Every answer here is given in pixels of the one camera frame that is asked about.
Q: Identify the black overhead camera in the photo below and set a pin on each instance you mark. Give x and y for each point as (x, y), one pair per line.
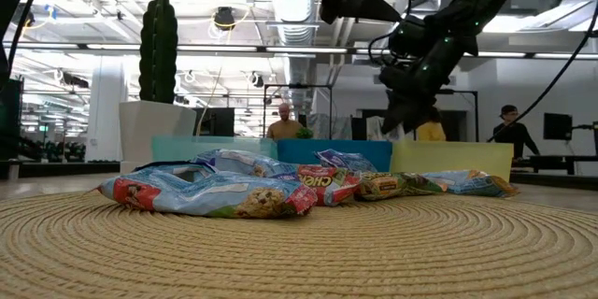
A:
(224, 18)

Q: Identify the yellow translucent plastic bin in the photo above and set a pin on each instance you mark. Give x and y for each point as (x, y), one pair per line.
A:
(458, 156)

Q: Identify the crumpled grey cloth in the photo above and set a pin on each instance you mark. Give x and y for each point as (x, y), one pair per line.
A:
(336, 126)

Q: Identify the round wooden plate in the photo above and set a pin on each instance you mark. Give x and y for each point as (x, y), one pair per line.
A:
(299, 252)

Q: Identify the black box monitor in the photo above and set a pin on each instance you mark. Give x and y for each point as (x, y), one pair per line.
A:
(217, 121)

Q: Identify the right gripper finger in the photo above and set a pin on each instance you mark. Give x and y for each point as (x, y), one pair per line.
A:
(411, 107)

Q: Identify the person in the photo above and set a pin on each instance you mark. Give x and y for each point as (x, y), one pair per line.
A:
(432, 132)
(514, 135)
(284, 128)

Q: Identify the long ceiling light bar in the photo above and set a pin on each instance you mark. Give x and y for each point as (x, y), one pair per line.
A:
(219, 48)

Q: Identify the dark blue plastic bin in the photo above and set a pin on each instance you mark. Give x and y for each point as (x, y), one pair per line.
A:
(294, 152)

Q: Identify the green orange granola bar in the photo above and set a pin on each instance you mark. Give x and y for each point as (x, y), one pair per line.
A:
(397, 186)

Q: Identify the black metal stand frame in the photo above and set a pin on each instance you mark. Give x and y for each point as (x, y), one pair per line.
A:
(476, 112)
(297, 86)

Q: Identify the silver ventilation duct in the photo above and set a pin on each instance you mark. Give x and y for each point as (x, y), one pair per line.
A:
(294, 0)

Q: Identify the white hexagonal plant pot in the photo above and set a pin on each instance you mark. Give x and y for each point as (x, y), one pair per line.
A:
(149, 126)

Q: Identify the black cabinet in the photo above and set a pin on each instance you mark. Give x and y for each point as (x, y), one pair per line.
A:
(10, 121)

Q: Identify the blue granola bar red ends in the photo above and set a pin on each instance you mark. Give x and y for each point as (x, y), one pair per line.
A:
(243, 161)
(210, 194)

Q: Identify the blue orange-tipped granola bar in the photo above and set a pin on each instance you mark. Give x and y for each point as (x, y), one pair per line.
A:
(345, 160)

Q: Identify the light blue snack bag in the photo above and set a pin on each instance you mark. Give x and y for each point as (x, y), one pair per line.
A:
(476, 183)

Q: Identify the teal translucent plastic bin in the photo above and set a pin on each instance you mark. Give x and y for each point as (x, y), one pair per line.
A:
(224, 145)

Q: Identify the small green plant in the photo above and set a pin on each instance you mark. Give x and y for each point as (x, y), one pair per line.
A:
(304, 133)

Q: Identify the silver blue granola bar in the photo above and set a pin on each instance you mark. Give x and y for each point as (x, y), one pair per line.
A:
(201, 167)

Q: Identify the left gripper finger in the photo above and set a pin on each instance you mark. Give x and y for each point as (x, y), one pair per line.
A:
(360, 7)

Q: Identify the white column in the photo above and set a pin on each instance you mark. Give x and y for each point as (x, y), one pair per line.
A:
(105, 112)

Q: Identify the red green Chewy bar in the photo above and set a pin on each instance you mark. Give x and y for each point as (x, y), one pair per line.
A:
(327, 187)

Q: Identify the black desk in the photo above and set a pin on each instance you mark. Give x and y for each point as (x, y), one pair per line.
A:
(556, 162)

